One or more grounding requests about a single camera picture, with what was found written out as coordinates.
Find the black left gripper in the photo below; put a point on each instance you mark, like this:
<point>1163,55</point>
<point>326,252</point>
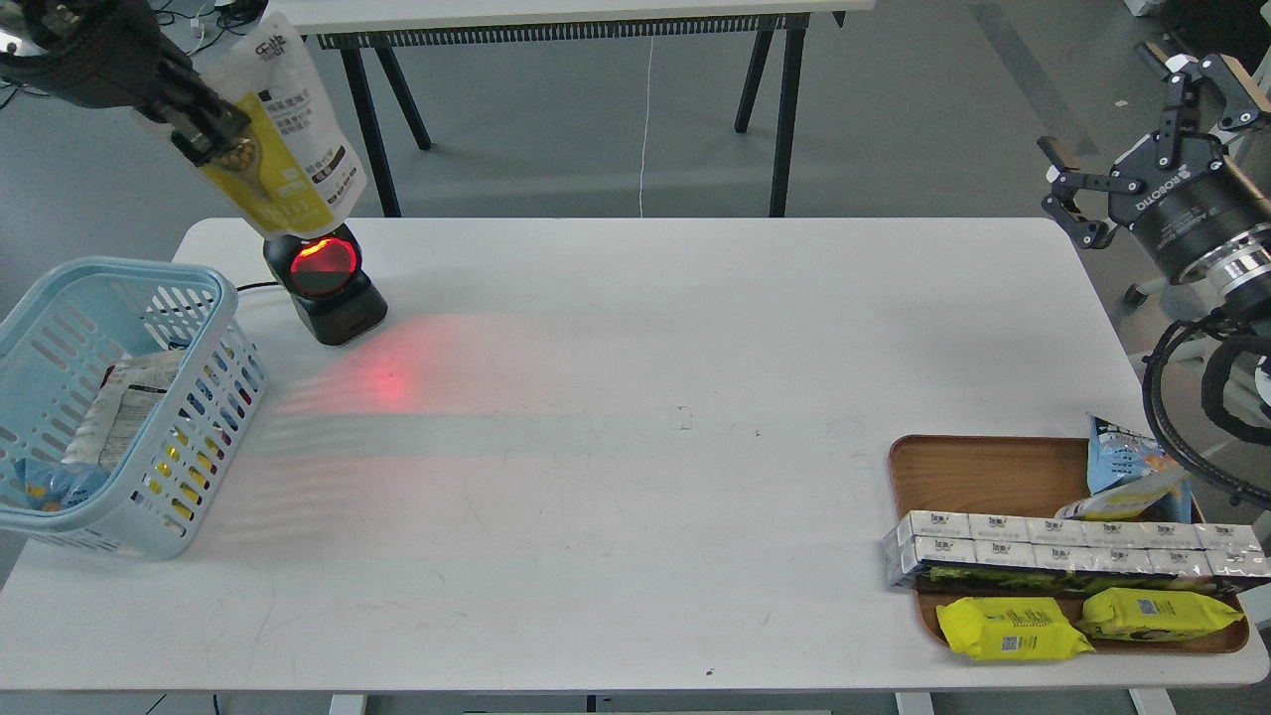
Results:
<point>107,54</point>

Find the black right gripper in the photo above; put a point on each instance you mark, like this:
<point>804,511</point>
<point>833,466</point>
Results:
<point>1187,204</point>

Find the yellow white snack pouch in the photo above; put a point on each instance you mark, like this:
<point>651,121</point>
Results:
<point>292,171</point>

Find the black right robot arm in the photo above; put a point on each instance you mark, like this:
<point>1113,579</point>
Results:
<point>1234,381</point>

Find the light blue plastic basket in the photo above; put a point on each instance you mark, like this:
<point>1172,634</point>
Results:
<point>85,319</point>

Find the white snack bag in basket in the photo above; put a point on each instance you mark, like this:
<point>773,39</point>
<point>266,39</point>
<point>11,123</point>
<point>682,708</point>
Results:
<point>131,389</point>

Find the blue snack bag in basket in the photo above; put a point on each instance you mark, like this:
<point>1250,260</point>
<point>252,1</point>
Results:
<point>36,485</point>

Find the silver boxed snack multipack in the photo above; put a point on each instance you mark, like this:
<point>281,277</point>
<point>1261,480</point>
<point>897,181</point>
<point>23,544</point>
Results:
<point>946,552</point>

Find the yellow snack pack right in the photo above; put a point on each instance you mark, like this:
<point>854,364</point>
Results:
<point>1154,616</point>

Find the yellow snack pack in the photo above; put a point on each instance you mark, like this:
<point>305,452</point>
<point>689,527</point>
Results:
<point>1010,629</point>
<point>1154,616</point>

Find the yellow snack pack left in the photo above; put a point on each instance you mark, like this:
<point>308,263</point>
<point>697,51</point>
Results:
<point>1010,629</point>

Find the black-legged background table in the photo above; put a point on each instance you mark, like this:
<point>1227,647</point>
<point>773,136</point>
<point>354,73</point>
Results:
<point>555,99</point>

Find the black barcode scanner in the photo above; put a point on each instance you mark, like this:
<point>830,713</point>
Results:
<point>325,279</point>

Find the brown wooden tray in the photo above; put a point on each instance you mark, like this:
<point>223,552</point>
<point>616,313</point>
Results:
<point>1012,475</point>

